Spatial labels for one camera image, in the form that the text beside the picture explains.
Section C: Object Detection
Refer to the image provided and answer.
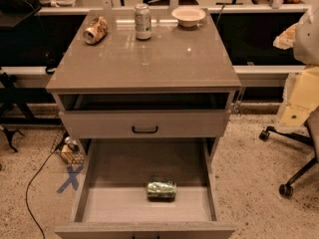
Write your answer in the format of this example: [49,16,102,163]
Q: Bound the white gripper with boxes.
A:
[273,24,319,127]

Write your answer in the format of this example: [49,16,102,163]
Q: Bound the green soda can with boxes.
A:
[147,180,176,200]

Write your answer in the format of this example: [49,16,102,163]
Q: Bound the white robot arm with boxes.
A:
[273,6,319,127]

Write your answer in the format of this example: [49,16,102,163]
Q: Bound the white green upright can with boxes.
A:
[134,3,152,40]

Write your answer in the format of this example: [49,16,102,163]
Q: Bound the grey drawer cabinet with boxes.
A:
[45,7,242,239]

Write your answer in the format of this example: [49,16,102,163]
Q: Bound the orange crushed can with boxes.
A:
[83,16,108,45]

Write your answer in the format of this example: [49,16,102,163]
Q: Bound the open grey bottom drawer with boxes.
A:
[55,138,234,239]

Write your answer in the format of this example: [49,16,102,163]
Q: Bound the white bowl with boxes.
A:
[171,7,205,27]

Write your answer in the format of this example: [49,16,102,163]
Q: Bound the black office chair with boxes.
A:
[258,106,319,199]

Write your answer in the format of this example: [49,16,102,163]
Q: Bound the blue tape cross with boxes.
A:
[57,164,84,193]

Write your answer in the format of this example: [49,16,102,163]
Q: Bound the black stand legs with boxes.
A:
[0,71,62,152]

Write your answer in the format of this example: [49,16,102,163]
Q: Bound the black drawer handle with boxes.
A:
[132,125,159,134]

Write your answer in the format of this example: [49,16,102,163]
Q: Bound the wire basket with items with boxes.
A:
[51,129,86,164]

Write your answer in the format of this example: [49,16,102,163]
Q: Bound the black floor cable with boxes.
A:
[25,142,64,239]

